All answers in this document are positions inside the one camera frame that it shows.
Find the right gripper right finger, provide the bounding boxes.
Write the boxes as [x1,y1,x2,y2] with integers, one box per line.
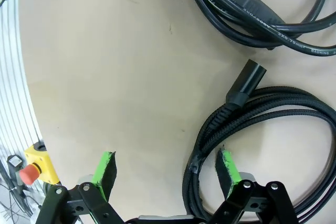
[207,149,299,224]

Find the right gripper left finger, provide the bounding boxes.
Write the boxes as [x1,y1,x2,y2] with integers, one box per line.
[36,151,125,224]

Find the thin black cable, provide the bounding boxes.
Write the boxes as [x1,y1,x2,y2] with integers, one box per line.
[292,149,336,221]

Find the braided black cable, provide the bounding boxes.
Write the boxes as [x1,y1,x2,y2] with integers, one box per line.
[182,58,336,217]

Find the smooth black power cord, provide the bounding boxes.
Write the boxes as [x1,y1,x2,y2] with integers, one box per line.
[182,0,336,57]

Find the yellow emergency stop box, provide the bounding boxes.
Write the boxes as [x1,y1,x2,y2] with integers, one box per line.
[18,142,60,186]

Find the small black grey device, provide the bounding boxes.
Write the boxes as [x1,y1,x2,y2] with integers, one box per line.
[7,155,24,174]

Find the loose wires on floor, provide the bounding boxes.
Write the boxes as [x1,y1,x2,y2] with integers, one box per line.
[0,176,43,224]

